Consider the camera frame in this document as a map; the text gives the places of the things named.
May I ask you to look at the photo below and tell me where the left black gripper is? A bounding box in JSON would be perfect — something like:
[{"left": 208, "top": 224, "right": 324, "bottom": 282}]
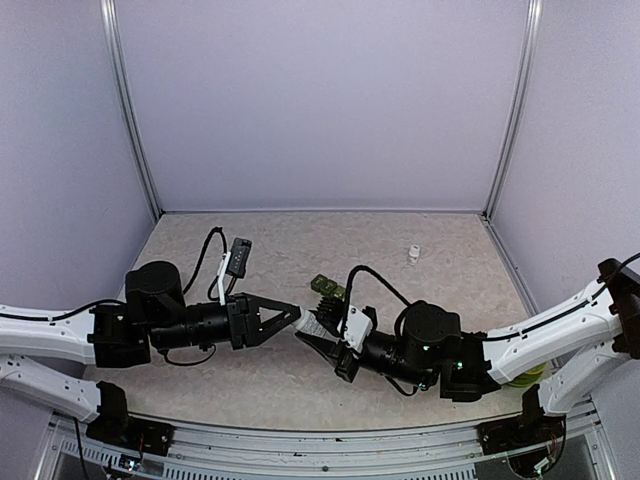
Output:
[{"left": 149, "top": 293, "right": 301, "bottom": 351}]

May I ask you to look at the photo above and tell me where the green weekly pill organizer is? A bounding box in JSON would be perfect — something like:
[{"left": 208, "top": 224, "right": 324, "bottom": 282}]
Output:
[{"left": 310, "top": 274, "right": 346, "bottom": 300}]

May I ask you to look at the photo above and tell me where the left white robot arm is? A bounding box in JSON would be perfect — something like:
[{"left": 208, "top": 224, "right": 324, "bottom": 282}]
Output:
[{"left": 1, "top": 261, "right": 313, "bottom": 445}]

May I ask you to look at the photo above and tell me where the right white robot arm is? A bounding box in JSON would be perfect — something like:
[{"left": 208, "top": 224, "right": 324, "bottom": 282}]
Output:
[{"left": 294, "top": 259, "right": 639, "bottom": 444}]

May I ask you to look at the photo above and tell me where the small white pill bottle far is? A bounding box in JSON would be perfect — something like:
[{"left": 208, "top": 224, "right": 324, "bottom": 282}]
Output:
[{"left": 407, "top": 244, "right": 421, "bottom": 265}]

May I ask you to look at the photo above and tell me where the green bowl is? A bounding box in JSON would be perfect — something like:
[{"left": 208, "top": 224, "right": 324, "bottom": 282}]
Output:
[{"left": 507, "top": 363, "right": 547, "bottom": 389}]

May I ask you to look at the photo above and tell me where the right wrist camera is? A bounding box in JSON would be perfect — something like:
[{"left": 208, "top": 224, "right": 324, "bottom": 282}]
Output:
[{"left": 338, "top": 305, "right": 373, "bottom": 354}]

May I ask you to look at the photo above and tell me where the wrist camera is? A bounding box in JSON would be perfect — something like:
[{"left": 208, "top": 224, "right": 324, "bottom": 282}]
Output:
[
  {"left": 214, "top": 238, "right": 252, "bottom": 305},
  {"left": 338, "top": 305, "right": 373, "bottom": 354}
]

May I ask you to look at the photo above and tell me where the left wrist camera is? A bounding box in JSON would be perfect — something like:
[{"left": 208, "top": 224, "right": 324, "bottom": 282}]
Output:
[{"left": 214, "top": 238, "right": 252, "bottom": 305}]

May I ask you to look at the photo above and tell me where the left camera cable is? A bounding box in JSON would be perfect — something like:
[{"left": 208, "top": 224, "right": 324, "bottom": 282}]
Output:
[{"left": 179, "top": 227, "right": 229, "bottom": 296}]

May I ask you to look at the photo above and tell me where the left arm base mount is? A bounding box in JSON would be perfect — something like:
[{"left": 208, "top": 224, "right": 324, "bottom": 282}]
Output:
[{"left": 86, "top": 381, "right": 174, "bottom": 457}]

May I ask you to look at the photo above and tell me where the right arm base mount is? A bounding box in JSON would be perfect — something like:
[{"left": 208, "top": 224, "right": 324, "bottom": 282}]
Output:
[{"left": 476, "top": 385, "right": 566, "bottom": 455}]

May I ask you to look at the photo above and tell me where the aluminium front rail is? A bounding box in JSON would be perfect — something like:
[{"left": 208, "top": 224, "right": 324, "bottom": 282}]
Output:
[{"left": 34, "top": 399, "right": 616, "bottom": 480}]

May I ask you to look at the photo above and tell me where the left aluminium corner post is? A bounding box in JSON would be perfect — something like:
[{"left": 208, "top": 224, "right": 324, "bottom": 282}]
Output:
[{"left": 100, "top": 0, "right": 164, "bottom": 223}]

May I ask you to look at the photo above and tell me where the aluminium corner post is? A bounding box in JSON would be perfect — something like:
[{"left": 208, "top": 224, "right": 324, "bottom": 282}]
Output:
[
  {"left": 100, "top": 0, "right": 164, "bottom": 223},
  {"left": 483, "top": 0, "right": 543, "bottom": 223}
]

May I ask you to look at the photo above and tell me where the right aluminium corner post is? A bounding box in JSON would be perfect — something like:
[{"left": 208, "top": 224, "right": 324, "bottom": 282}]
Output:
[{"left": 483, "top": 0, "right": 543, "bottom": 223}]

